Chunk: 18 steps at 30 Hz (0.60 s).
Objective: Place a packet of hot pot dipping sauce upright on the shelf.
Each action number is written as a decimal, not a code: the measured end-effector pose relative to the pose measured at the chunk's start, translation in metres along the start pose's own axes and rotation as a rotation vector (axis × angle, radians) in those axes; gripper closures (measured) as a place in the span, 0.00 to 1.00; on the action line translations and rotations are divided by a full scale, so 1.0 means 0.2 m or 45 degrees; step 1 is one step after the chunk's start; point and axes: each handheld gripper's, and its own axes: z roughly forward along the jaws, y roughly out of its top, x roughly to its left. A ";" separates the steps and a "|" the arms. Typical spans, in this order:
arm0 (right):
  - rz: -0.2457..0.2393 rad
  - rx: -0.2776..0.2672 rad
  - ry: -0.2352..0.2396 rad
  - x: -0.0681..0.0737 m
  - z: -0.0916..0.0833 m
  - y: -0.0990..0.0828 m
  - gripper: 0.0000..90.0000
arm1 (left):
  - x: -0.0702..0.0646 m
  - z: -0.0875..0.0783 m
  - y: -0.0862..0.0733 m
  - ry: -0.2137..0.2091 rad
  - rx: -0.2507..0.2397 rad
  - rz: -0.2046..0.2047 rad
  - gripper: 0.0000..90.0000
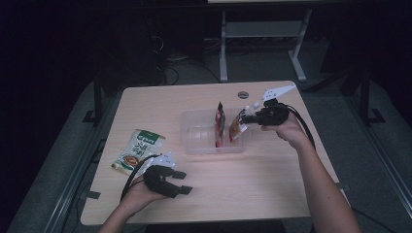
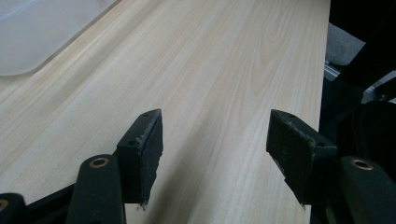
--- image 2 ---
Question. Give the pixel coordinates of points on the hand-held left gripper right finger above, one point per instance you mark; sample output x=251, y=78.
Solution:
x=299, y=155

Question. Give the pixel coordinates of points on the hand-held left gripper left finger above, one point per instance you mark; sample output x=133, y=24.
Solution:
x=146, y=155

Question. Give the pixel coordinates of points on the clear plastic container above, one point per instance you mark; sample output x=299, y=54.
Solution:
x=40, y=34

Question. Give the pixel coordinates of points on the aluminium floor rail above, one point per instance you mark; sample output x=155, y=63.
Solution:
x=367, y=84

